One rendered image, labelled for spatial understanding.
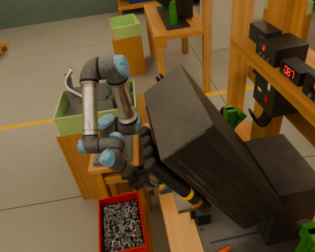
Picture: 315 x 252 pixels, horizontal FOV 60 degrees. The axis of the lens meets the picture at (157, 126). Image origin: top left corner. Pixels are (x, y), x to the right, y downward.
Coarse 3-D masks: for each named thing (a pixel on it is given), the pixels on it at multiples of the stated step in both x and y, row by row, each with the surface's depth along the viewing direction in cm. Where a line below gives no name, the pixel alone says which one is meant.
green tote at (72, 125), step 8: (64, 96) 232; (136, 96) 237; (64, 104) 228; (136, 104) 213; (56, 112) 206; (64, 112) 225; (104, 112) 200; (112, 112) 201; (136, 112) 204; (56, 120) 199; (64, 120) 200; (72, 120) 201; (80, 120) 202; (64, 128) 205; (72, 128) 206; (80, 128) 206
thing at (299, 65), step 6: (282, 60) 98; (288, 60) 98; (294, 60) 97; (300, 60) 97; (282, 66) 99; (288, 66) 95; (294, 66) 94; (300, 66) 93; (306, 66) 93; (282, 72) 100; (288, 72) 96; (294, 72) 92; (300, 72) 90; (288, 78) 97; (294, 78) 93; (300, 78) 91; (300, 84) 92
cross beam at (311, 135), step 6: (252, 72) 163; (252, 78) 164; (288, 114) 133; (294, 114) 128; (300, 114) 123; (294, 120) 129; (300, 120) 124; (306, 120) 120; (300, 126) 125; (306, 126) 121; (312, 126) 116; (300, 132) 126; (306, 132) 121; (312, 132) 117; (306, 138) 122; (312, 138) 118; (312, 144) 119
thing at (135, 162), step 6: (132, 138) 188; (138, 138) 191; (132, 144) 183; (138, 144) 185; (132, 150) 179; (138, 150) 180; (90, 156) 179; (132, 156) 174; (138, 156) 175; (90, 162) 174; (132, 162) 170; (138, 162) 170; (90, 168) 170; (96, 168) 169; (102, 168) 169; (108, 168) 169
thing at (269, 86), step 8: (256, 72) 116; (256, 80) 117; (264, 80) 110; (256, 88) 119; (264, 88) 111; (272, 88) 105; (256, 96) 120; (264, 96) 112; (272, 96) 106; (280, 96) 105; (264, 104) 114; (272, 104) 107; (280, 104) 107; (288, 104) 108; (272, 112) 109; (280, 112) 110; (288, 112) 111; (296, 112) 112
